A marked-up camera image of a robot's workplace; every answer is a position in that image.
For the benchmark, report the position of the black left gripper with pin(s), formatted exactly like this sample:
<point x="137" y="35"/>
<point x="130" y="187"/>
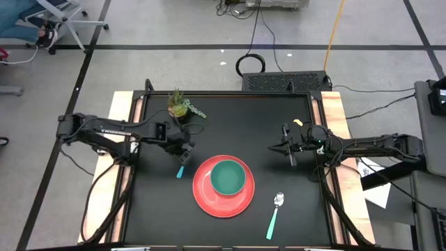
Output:
<point x="177" y="139"/>

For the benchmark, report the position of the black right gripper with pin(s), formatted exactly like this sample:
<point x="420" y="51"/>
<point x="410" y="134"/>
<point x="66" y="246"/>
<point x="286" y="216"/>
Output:
<point x="310" y="141"/>

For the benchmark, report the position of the teal ceramic bowl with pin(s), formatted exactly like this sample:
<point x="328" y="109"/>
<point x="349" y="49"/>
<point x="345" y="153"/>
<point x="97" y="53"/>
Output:
<point x="228" y="177"/>

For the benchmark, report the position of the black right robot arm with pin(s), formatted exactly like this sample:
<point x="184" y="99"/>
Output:
<point x="376" y="143"/>

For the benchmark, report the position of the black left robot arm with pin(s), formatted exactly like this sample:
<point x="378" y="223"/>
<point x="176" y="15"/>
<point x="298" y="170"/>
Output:
<point x="104" y="130"/>

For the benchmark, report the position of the small yellow tag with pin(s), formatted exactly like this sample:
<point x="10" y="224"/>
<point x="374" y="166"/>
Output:
<point x="298" y="122"/>

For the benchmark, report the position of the red round plate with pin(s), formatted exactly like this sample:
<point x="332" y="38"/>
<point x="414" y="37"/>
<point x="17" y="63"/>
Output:
<point x="205" y="195"/>

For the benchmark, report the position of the potted succulent plant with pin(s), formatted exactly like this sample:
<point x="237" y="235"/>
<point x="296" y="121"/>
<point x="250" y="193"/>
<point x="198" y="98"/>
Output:
<point x="177" y="108"/>

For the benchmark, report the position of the black computer tower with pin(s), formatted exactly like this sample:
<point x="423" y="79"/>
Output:
<point x="284" y="82"/>

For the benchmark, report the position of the white paper sheet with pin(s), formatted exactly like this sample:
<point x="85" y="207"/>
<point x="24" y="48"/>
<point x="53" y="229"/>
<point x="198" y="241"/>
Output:
<point x="378" y="195"/>

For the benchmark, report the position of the white equipment box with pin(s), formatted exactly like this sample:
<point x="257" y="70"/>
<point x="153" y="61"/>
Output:
<point x="277" y="3"/>

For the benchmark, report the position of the grey side desk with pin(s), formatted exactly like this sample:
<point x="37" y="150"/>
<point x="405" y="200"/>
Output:
<point x="426" y="139"/>
<point x="426" y="209"/>

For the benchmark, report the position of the black screen device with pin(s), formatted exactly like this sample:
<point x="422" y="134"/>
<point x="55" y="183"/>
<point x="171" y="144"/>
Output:
<point x="438" y="99"/>

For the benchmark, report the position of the black computer keyboard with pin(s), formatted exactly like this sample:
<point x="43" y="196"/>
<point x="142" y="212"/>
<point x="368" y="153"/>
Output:
<point x="440" y="230"/>

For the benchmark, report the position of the white office chair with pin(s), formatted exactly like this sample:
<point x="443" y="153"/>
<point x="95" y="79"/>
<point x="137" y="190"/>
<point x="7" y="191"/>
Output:
<point x="68" y="19"/>

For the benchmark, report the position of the person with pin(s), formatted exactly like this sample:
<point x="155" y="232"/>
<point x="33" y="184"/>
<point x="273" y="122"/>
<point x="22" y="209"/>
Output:
<point x="17" y="17"/>

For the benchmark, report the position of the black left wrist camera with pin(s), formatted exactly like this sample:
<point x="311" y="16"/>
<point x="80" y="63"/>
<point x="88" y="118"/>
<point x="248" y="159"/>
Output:
<point x="161" y="131"/>

